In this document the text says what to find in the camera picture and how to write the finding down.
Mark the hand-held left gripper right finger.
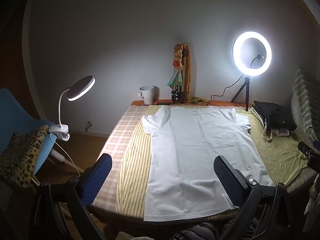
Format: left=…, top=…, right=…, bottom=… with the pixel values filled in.
left=213, top=155, right=290, bottom=240

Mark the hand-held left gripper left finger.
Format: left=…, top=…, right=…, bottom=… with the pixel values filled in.
left=32, top=153, right=113, bottom=240

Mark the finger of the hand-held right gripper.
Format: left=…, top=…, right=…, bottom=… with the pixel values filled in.
left=297, top=141, right=315, bottom=159

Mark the white t-shirt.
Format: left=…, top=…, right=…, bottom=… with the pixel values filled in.
left=141, top=105, right=275, bottom=222

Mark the yellow striped cloth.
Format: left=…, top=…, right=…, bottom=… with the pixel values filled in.
left=117, top=104, right=309, bottom=217

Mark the pink checkered cloth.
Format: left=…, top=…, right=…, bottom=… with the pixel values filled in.
left=89, top=104, right=160, bottom=214

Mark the green patterned pillow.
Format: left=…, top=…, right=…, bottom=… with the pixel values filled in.
left=291, top=66, right=320, bottom=143

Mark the leopard print cushion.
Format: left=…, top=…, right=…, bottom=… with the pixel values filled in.
left=0, top=125, right=49, bottom=188

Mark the white clip-on desk lamp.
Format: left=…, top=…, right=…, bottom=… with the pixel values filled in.
left=48, top=75, right=96, bottom=142

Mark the silver folded tripod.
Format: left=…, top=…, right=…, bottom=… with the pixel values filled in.
left=171, top=50, right=187, bottom=103

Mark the white mug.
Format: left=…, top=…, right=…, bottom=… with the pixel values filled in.
left=138, top=85, right=155, bottom=105

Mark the blue chair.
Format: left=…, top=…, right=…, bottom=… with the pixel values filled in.
left=0, top=88, right=73, bottom=193

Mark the orange cloth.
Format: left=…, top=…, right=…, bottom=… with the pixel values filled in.
left=175, top=44, right=193, bottom=98

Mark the colourful patterned scarf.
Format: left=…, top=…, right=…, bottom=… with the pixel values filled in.
left=167, top=44, right=185, bottom=88

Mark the white lamp cable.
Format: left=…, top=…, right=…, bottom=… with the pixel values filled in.
left=50, top=134, right=82, bottom=177

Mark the black ring light tripod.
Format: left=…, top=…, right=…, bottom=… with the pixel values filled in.
left=230, top=76, right=251, bottom=112

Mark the black ring light cable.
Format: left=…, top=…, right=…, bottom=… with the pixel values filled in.
left=207, top=77, right=247, bottom=107

